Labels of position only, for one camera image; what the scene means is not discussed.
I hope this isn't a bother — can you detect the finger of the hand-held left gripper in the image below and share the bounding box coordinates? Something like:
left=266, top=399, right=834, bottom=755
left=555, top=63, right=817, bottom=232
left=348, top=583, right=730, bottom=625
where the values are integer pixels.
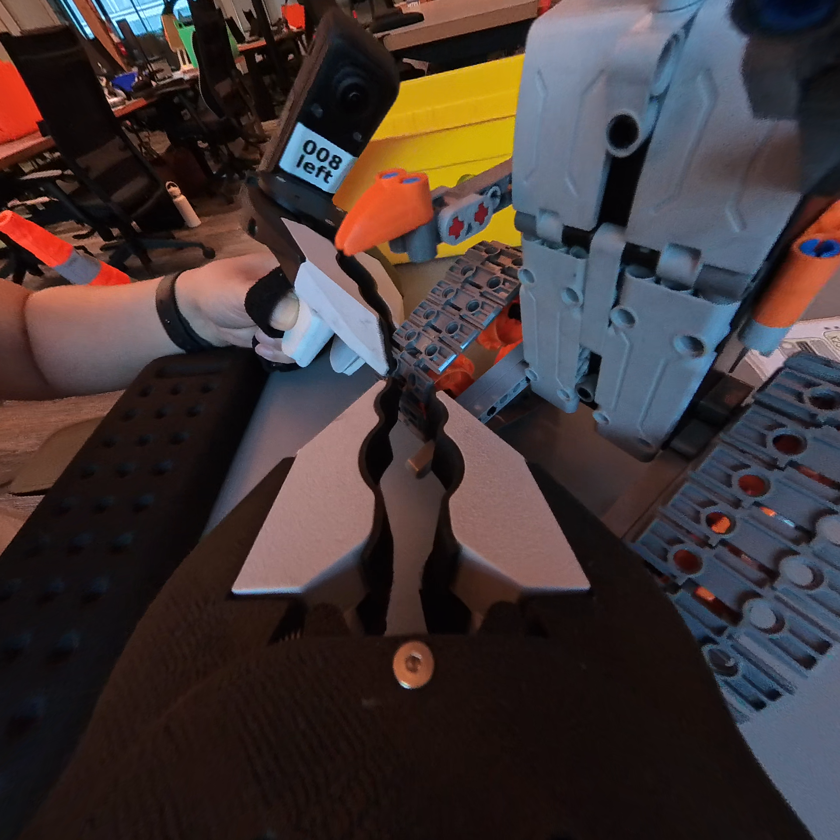
left=353, top=251, right=406, bottom=336
left=282, top=218, right=395, bottom=378

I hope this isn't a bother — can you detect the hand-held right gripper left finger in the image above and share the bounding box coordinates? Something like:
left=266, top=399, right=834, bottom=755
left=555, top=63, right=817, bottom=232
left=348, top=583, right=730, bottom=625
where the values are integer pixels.
left=230, top=379, right=398, bottom=636

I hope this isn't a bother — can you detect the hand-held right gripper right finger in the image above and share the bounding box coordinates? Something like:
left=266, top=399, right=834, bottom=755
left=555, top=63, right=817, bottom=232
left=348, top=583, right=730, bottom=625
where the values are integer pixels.
left=423, top=390, right=593, bottom=636

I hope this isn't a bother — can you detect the grey orange tracked toy robot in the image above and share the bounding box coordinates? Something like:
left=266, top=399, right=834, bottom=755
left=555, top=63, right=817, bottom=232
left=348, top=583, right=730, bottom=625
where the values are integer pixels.
left=335, top=0, right=840, bottom=723

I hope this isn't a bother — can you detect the person's left forearm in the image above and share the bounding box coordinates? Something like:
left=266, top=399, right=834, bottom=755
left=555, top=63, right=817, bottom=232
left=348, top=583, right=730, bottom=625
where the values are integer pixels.
left=0, top=279, right=168, bottom=403

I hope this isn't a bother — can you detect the grey desk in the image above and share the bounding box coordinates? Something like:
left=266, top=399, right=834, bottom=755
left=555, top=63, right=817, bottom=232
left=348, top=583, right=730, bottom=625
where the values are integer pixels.
left=203, top=249, right=840, bottom=840

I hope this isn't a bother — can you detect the person's left hand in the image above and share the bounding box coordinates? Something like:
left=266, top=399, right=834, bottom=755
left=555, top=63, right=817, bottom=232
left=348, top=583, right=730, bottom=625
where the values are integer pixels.
left=174, top=251, right=309, bottom=373

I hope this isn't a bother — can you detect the yellow plastic box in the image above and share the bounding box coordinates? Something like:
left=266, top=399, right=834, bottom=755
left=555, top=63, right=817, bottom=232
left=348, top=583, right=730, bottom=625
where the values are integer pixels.
left=335, top=56, right=526, bottom=266

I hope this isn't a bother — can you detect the black wristband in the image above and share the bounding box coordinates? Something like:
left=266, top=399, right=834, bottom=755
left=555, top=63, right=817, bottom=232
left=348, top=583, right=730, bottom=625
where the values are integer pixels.
left=155, top=269, right=206, bottom=355

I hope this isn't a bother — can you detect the white water bottle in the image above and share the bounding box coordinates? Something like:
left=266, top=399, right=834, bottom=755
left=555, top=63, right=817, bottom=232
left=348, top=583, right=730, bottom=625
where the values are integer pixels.
left=164, top=182, right=202, bottom=229

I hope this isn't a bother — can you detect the black office chair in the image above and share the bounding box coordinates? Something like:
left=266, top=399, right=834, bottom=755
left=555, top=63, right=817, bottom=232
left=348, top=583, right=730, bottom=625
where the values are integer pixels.
left=0, top=26, right=217, bottom=271

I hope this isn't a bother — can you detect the orange traffic cone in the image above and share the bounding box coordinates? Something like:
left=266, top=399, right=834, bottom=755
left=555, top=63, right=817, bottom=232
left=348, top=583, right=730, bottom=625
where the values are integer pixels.
left=0, top=210, right=132, bottom=287

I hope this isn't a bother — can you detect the orange bag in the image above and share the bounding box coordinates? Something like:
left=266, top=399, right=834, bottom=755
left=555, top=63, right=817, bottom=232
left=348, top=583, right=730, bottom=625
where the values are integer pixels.
left=0, top=59, right=44, bottom=143

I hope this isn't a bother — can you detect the wooden table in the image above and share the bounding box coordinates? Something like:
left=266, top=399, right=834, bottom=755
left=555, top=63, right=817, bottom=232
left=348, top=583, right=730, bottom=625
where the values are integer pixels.
left=0, top=134, right=59, bottom=173

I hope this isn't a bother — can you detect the white instruction booklet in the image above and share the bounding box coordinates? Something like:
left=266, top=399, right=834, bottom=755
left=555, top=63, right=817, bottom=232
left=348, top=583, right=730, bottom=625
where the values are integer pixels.
left=742, top=318, right=840, bottom=376

